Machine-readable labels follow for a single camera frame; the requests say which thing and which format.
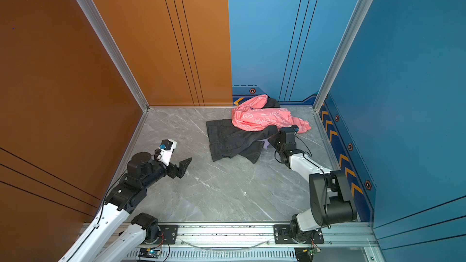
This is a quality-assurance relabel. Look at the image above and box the purple cloth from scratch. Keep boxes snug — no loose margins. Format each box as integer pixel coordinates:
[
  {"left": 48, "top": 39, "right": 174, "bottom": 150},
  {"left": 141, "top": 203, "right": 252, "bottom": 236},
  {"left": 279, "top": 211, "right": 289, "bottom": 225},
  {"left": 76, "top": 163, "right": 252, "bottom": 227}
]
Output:
[{"left": 262, "top": 139, "right": 270, "bottom": 150}]

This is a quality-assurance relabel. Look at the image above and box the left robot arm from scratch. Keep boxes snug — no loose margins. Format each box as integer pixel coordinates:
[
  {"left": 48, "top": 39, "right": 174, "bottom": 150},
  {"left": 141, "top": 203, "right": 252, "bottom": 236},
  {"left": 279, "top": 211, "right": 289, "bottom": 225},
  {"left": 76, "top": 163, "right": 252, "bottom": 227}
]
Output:
[{"left": 60, "top": 149, "right": 192, "bottom": 262}]

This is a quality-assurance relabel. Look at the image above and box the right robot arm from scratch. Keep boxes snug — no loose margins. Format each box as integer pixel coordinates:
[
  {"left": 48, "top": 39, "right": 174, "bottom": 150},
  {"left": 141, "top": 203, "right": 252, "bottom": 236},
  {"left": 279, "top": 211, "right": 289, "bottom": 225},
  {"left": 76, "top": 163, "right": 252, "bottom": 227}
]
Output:
[{"left": 268, "top": 126, "right": 358, "bottom": 243}]

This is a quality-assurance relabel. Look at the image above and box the pink patterned cloth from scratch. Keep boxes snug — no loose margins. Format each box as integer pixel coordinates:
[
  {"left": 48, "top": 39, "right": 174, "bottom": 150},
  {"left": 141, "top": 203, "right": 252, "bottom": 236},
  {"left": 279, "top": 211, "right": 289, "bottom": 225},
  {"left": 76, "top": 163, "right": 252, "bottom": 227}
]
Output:
[{"left": 231, "top": 95, "right": 311, "bottom": 133}]

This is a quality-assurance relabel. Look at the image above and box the dark grey cloth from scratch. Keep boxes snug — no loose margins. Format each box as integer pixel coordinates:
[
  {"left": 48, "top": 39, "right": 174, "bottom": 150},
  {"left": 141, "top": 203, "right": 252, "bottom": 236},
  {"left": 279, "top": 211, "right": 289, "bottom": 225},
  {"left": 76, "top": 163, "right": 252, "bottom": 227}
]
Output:
[{"left": 206, "top": 119, "right": 278, "bottom": 164}]

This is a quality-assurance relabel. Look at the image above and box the left small circuit board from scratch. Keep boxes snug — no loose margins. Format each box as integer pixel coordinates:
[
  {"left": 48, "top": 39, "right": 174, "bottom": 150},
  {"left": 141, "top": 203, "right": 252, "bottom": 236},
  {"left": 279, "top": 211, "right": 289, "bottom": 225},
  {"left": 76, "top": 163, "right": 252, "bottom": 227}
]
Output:
[{"left": 138, "top": 247, "right": 162, "bottom": 260}]

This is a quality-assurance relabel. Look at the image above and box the small circuit board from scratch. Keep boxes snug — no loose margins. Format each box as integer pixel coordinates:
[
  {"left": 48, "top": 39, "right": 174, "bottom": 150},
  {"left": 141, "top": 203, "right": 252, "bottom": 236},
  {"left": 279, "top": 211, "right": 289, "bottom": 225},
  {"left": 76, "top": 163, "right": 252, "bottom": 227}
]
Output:
[
  {"left": 294, "top": 246, "right": 321, "bottom": 262},
  {"left": 138, "top": 247, "right": 162, "bottom": 260}
]

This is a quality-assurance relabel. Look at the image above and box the right small circuit board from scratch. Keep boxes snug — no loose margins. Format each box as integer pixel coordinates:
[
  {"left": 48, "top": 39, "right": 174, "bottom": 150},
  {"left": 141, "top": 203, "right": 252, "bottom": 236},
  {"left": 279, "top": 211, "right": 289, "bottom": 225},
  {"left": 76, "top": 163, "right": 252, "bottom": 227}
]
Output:
[{"left": 294, "top": 246, "right": 321, "bottom": 262}]

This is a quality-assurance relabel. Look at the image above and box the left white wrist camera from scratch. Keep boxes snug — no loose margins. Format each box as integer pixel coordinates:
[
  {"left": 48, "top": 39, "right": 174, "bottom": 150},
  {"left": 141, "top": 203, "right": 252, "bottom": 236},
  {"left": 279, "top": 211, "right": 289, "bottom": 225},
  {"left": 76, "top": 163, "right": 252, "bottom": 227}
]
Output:
[{"left": 154, "top": 139, "right": 177, "bottom": 167}]

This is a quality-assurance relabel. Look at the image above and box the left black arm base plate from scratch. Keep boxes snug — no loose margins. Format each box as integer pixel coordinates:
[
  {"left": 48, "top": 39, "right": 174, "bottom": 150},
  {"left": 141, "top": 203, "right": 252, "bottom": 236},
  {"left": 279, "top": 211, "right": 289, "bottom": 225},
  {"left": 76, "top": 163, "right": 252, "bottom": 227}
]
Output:
[{"left": 144, "top": 224, "right": 178, "bottom": 245}]

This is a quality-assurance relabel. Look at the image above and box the clear cable on rail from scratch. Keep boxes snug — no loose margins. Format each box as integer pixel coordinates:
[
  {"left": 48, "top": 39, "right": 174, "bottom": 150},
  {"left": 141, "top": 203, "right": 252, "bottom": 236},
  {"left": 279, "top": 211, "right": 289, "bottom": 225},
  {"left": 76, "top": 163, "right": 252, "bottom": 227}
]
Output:
[{"left": 177, "top": 238, "right": 274, "bottom": 252}]

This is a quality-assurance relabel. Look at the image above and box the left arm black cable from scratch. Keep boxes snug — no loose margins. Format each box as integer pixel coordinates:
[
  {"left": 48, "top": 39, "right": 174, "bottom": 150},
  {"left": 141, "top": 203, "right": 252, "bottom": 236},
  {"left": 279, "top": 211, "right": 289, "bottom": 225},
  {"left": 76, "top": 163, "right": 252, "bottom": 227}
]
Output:
[{"left": 65, "top": 172, "right": 128, "bottom": 262}]

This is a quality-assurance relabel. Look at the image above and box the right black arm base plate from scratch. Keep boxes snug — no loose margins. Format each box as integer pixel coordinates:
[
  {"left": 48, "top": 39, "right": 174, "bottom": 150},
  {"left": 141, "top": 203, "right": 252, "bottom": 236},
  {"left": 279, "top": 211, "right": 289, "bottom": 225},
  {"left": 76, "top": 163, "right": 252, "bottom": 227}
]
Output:
[{"left": 273, "top": 224, "right": 325, "bottom": 245}]

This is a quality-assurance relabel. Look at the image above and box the aluminium front frame rail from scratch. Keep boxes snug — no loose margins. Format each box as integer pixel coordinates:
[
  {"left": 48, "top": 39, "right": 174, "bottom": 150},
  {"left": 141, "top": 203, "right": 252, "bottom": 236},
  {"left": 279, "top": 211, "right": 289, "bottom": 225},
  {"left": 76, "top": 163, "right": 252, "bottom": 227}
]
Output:
[{"left": 104, "top": 222, "right": 385, "bottom": 262}]

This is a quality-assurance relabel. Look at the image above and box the right aluminium corner post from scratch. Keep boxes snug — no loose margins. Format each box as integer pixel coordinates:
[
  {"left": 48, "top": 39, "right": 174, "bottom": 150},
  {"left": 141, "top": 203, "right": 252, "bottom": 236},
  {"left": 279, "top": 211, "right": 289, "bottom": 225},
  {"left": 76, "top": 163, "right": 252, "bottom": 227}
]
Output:
[{"left": 313, "top": 0, "right": 373, "bottom": 113}]

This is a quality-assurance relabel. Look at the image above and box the aluminium corner post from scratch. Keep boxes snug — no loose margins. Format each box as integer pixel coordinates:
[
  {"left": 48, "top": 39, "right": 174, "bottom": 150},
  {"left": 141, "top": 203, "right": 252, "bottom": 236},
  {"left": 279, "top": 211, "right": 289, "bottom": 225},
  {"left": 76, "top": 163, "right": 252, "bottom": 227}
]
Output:
[
  {"left": 313, "top": 0, "right": 373, "bottom": 113},
  {"left": 76, "top": 0, "right": 150, "bottom": 113}
]

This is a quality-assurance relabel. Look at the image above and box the left aluminium corner post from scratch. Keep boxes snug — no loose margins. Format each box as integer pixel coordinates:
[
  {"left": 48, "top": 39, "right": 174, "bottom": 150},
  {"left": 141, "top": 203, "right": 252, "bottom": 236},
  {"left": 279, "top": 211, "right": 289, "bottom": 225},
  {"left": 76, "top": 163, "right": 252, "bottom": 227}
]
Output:
[{"left": 76, "top": 0, "right": 150, "bottom": 113}]

